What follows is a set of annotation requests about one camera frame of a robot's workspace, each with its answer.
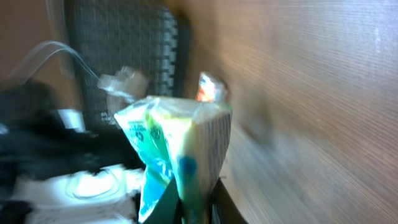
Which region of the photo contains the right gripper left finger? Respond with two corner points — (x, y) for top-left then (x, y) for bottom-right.
(143, 178), (182, 224)

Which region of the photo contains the orange tissue pack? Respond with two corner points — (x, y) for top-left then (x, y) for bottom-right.
(195, 72), (228, 103)

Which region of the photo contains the green tissue pack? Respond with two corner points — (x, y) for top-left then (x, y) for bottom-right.
(114, 96), (233, 223)

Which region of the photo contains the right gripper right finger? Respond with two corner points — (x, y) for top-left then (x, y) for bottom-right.
(210, 179), (248, 224)

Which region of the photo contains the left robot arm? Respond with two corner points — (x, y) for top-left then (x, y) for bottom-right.
(1, 78), (144, 223)

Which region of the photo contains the grey plastic mesh basket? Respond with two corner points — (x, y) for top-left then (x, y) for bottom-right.
(64, 0), (191, 130)

